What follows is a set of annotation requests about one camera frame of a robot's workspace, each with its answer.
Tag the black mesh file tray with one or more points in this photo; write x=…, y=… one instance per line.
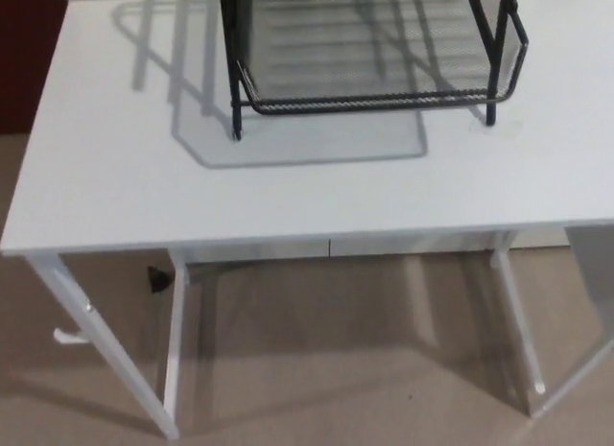
x=336, y=62

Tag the white desk leg hook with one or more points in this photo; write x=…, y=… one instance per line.
x=64, y=338

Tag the dark red cabinet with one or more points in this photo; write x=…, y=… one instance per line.
x=29, y=57

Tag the white metal desk leg frame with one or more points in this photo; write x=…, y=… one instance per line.
x=110, y=350
x=520, y=331

